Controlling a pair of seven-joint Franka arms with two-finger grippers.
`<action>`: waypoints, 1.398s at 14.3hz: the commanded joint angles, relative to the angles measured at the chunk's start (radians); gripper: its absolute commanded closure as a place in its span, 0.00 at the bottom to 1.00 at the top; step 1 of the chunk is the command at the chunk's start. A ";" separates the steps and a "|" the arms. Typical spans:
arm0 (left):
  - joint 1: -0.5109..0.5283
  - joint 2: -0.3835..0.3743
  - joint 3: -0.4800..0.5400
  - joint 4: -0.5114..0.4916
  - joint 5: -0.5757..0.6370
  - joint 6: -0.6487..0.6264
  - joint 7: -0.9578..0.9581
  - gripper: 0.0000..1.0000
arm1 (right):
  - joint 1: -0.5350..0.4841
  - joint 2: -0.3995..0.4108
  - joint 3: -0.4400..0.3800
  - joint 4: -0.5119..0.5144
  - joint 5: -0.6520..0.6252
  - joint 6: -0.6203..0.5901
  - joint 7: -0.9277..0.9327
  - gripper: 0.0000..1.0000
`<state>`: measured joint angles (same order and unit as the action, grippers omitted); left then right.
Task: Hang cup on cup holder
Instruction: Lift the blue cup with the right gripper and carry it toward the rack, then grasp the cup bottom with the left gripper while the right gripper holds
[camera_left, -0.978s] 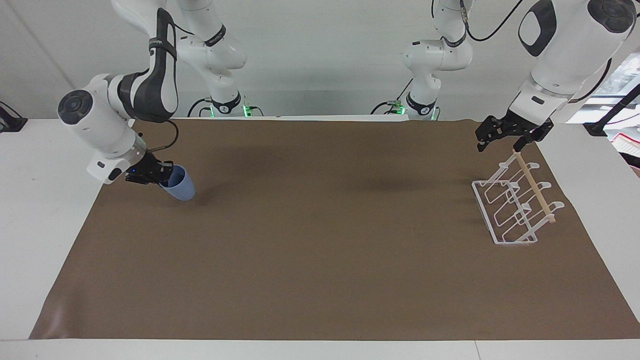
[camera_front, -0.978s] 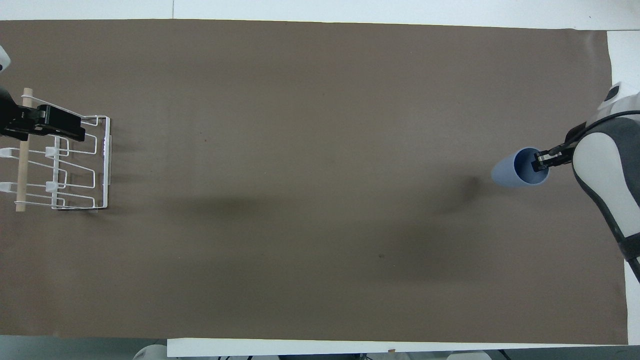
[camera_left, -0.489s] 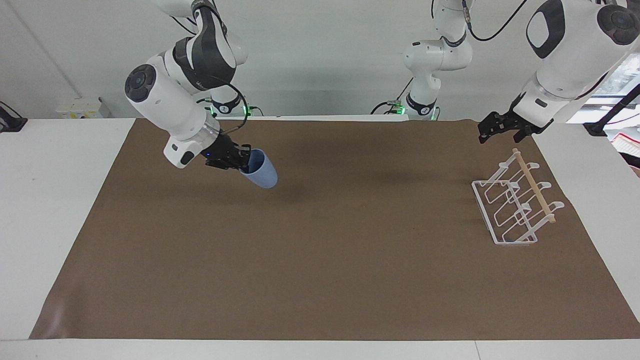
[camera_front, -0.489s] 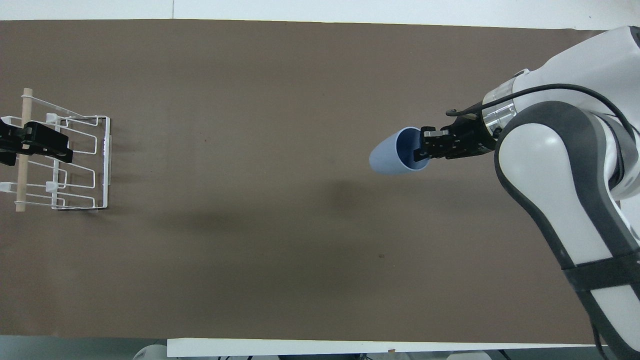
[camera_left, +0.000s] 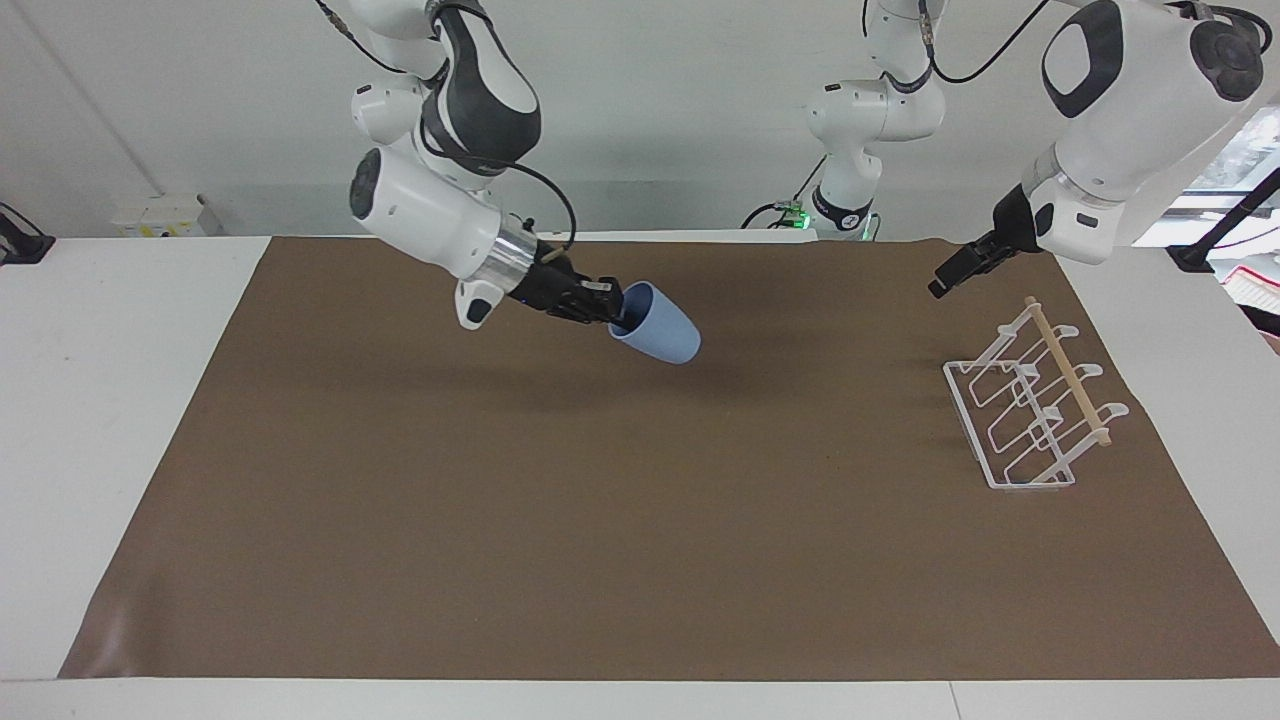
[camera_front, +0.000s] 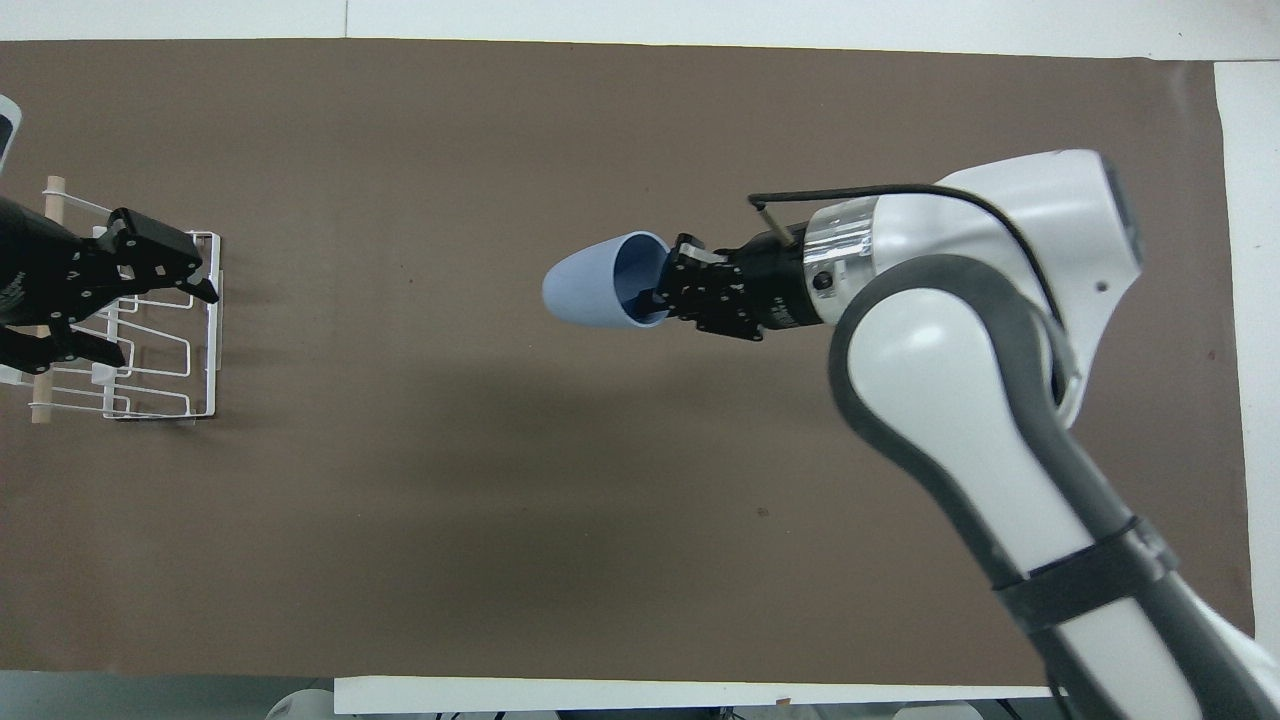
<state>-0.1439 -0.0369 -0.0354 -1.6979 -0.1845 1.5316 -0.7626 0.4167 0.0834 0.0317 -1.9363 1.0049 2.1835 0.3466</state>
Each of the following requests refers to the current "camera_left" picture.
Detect white box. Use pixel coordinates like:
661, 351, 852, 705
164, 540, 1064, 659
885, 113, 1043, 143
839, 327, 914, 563
109, 193, 208, 239

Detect white wire cup holder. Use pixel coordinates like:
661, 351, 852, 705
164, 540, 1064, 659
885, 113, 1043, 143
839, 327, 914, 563
943, 296, 1131, 492

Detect black stand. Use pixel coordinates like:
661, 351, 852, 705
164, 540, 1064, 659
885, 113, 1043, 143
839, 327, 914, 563
1165, 166, 1280, 274
0, 202, 57, 267

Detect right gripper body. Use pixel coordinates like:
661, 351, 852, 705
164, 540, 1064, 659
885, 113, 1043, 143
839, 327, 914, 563
512, 243, 593, 319

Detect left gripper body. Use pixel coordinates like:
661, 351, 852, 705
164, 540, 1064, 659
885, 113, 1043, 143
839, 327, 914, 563
972, 184, 1044, 265

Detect blue cup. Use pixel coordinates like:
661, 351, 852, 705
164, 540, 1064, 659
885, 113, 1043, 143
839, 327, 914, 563
608, 281, 703, 365

